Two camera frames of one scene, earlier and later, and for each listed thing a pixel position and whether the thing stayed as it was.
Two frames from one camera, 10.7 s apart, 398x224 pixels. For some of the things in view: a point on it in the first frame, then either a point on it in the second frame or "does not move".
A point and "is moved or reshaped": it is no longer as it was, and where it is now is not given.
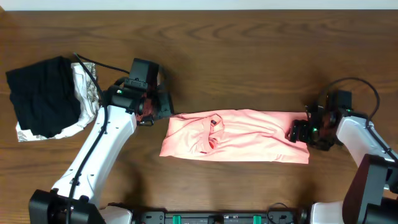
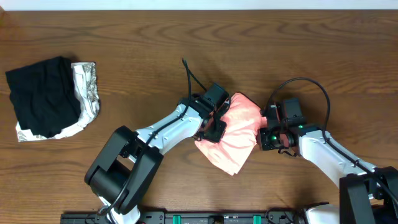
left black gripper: [166, 102] → [218, 136]
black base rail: [237, 216] does not move
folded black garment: [44, 96] does not move
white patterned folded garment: [87, 85] does not move
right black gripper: [298, 130] → [265, 144]
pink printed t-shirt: [234, 135] is moved or reshaped
